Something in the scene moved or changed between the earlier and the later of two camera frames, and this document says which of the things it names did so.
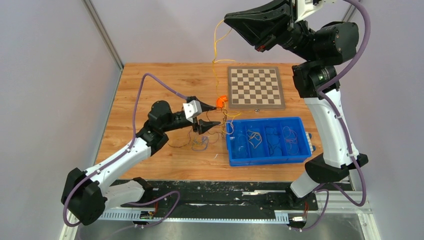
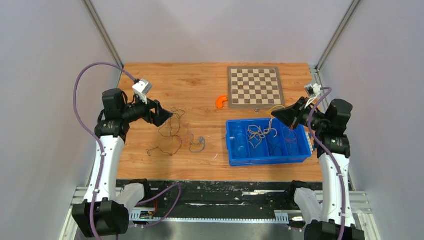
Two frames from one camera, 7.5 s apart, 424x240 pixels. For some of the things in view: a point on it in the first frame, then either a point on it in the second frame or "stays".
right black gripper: [263, 25] → [292, 115]
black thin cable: [189, 136] → [172, 154]
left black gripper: [204, 125] → [161, 116]
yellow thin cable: [215, 61] → [257, 134]
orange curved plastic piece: [220, 100] stays
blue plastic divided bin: [267, 141] stays
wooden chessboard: [255, 87] stays
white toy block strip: [309, 142] stays
